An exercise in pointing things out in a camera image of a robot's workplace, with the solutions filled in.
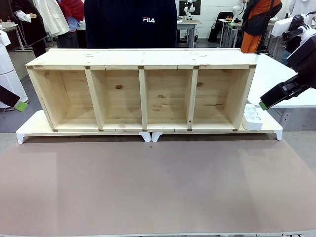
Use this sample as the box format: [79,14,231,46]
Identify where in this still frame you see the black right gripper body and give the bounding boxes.
[287,37,316,89]

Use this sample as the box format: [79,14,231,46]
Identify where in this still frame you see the white side table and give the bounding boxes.
[246,52,316,108]

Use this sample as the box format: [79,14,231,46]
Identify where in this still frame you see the white rounded machine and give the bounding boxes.
[0,29,28,110]

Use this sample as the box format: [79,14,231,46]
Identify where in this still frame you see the white wood-topped riser stand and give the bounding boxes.
[151,115,283,143]
[16,110,151,145]

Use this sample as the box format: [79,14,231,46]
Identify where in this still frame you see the white power strip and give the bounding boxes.
[241,103,264,131]

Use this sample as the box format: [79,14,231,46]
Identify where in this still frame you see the person in orange clothes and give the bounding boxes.
[240,0,282,54]

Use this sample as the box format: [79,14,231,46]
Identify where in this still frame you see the mannequin in black coat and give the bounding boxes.
[11,0,48,58]

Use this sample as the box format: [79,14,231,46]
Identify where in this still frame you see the black office chair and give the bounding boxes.
[208,11,234,43]

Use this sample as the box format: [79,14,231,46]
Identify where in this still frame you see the hanging white coat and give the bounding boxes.
[39,0,70,37]

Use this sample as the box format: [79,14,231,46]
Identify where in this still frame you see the hanging red garment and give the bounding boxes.
[56,0,86,33]

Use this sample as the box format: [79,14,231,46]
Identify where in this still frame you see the light wooden four-compartment shelf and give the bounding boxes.
[25,48,257,132]

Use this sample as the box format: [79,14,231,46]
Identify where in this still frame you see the grey background desk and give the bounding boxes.
[176,19,202,48]

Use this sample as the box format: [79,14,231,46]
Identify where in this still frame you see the person in navy FILA sweater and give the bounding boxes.
[83,0,178,49]

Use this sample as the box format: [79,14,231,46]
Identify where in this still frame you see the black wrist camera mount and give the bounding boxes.
[282,14,312,41]

